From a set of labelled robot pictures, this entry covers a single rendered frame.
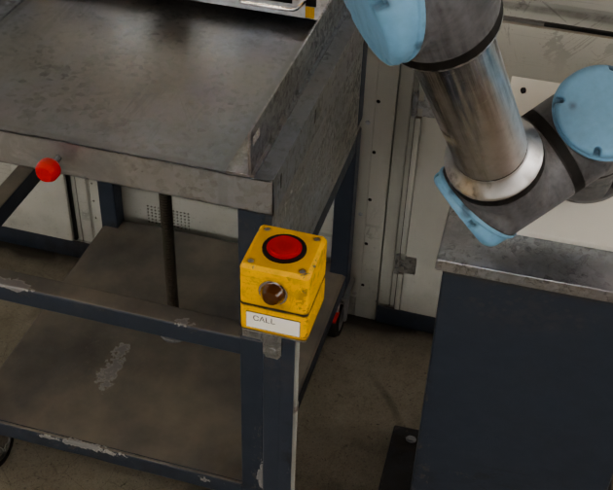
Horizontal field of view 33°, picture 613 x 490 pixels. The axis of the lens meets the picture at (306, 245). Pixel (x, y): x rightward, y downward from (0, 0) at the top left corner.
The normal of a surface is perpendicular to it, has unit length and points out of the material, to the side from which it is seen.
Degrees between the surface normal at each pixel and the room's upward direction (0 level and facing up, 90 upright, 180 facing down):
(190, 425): 0
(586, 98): 40
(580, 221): 45
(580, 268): 0
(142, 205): 90
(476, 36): 101
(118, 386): 0
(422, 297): 90
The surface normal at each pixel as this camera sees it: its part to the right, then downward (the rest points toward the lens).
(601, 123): -0.05, -0.19
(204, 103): 0.03, -0.77
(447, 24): 0.44, 0.77
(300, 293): -0.27, 0.60
